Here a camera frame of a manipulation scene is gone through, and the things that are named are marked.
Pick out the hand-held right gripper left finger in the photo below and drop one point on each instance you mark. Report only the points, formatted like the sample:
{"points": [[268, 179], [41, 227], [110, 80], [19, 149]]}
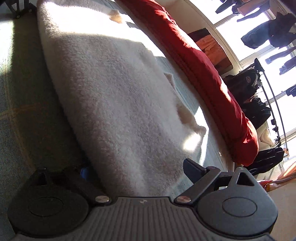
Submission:
{"points": [[84, 174]]}

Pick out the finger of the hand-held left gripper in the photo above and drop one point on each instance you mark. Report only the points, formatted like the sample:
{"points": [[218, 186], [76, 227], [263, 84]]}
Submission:
{"points": [[17, 8]]}

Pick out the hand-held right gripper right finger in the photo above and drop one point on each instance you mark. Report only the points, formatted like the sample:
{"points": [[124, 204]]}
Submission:
{"points": [[194, 170]]}

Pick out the white knit sweater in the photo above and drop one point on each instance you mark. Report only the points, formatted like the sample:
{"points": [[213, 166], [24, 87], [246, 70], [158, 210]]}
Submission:
{"points": [[111, 104]]}

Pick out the black hanging jacket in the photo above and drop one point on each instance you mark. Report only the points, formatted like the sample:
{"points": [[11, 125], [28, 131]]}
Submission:
{"points": [[268, 158]]}

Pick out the white hanging garment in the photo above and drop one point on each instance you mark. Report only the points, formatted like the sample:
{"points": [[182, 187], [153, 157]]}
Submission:
{"points": [[267, 138]]}

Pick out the black hooded jacket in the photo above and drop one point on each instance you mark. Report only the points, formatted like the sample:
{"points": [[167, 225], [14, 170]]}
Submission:
{"points": [[257, 113]]}

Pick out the orange striped curtain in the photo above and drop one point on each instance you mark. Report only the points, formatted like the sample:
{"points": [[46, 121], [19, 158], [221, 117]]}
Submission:
{"points": [[282, 178]]}

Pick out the red quilt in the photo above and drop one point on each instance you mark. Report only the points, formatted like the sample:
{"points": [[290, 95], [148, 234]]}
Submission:
{"points": [[203, 76]]}

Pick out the orange garment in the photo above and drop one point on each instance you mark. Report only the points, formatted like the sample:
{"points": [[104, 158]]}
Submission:
{"points": [[212, 47]]}

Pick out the dark hanging trousers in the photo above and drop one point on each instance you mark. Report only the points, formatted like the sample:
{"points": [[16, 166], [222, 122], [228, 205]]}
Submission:
{"points": [[282, 54]]}

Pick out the dark blue hanging garment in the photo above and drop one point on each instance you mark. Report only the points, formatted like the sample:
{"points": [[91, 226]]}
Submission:
{"points": [[266, 34]]}

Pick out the black hanging leggings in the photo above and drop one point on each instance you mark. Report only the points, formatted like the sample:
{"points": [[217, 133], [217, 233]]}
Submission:
{"points": [[225, 5]]}

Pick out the pink long underwear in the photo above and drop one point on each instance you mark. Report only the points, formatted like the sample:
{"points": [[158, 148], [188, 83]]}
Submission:
{"points": [[252, 5]]}

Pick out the metal clothes rail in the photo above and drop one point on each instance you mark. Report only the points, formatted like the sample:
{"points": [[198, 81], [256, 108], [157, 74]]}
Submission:
{"points": [[276, 109]]}

